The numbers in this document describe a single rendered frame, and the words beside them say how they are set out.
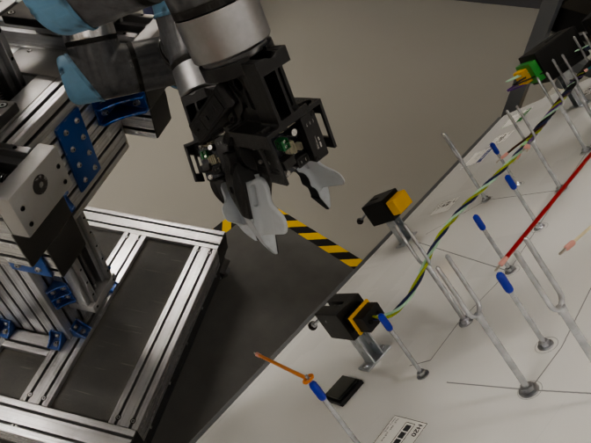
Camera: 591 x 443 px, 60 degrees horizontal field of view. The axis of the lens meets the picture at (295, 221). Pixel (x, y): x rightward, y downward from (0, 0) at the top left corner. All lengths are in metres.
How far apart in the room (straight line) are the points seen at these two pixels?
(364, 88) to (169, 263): 1.70
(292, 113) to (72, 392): 1.38
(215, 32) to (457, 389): 0.40
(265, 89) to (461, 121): 2.54
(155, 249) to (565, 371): 1.63
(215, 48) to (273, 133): 0.08
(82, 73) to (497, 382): 0.66
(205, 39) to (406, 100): 2.62
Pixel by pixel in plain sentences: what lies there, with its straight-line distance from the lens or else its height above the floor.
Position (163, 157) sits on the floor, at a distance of 2.65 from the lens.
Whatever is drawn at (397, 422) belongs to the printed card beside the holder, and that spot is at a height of 1.15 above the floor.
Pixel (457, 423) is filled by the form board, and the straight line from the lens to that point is 0.51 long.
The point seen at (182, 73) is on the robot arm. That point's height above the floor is 1.30.
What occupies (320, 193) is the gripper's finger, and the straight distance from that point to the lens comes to 0.58.
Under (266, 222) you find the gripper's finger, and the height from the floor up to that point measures 1.28.
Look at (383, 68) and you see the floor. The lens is 3.29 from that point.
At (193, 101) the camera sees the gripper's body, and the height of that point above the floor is 1.28.
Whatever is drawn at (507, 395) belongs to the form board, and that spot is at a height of 1.23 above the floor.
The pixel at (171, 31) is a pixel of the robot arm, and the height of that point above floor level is 1.34.
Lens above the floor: 1.66
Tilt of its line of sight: 48 degrees down
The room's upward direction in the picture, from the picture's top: straight up
